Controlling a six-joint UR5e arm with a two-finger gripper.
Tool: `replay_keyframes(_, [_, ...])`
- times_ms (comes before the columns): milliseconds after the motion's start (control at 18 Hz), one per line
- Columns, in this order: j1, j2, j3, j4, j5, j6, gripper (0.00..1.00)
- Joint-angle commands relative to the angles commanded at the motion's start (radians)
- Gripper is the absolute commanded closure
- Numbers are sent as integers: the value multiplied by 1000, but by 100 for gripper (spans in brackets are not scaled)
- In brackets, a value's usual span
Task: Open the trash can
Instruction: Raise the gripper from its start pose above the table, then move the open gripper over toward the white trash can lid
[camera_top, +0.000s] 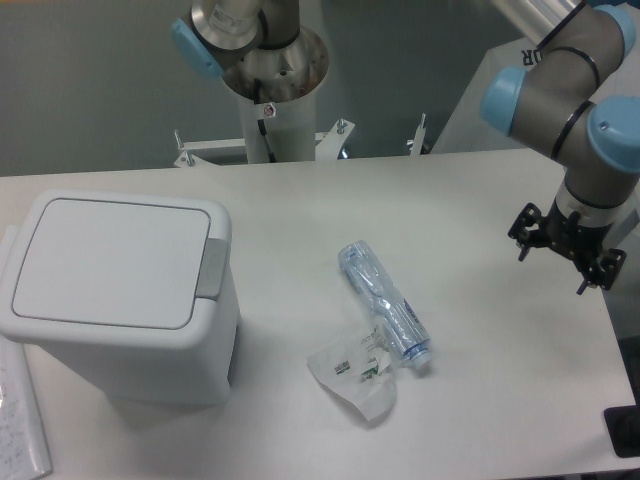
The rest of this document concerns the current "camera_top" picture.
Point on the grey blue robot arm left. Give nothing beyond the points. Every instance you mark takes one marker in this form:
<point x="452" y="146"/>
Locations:
<point x="214" y="35"/>

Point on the black device at table edge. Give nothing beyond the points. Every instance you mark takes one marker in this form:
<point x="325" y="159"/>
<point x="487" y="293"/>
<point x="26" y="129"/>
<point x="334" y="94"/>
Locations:
<point x="623" y="427"/>

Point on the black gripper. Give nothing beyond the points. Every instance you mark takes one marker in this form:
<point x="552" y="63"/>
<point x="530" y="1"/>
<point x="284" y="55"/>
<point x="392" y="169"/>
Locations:
<point x="575" y="231"/>

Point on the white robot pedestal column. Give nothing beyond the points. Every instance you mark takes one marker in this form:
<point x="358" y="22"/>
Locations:
<point x="280" y="86"/>

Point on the crushed clear plastic bottle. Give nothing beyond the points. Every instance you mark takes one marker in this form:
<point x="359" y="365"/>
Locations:
<point x="405" y="334"/>

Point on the white metal base frame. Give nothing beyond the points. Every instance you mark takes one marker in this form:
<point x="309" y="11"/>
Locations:
<point x="268" y="145"/>

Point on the white trash can lid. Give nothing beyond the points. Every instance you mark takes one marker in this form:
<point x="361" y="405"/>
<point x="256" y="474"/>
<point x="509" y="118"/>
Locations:
<point x="96" y="262"/>

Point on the white plastic trash can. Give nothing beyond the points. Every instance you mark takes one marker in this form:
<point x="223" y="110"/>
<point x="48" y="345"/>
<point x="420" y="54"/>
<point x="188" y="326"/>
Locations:
<point x="189" y="365"/>

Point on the crumpled white plastic wrapper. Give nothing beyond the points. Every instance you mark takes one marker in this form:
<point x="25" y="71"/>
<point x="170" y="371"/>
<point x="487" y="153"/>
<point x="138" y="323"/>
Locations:
<point x="358" y="370"/>

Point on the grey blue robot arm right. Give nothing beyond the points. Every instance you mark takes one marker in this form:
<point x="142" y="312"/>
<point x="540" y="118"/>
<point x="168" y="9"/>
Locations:
<point x="548" y="109"/>

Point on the grey lid push button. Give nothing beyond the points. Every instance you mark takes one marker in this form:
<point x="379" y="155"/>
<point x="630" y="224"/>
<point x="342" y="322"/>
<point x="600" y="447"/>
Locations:
<point x="212" y="268"/>

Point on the white handwritten paper sheet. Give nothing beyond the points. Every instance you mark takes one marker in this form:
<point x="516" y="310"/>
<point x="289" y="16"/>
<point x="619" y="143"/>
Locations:
<point x="24" y="449"/>

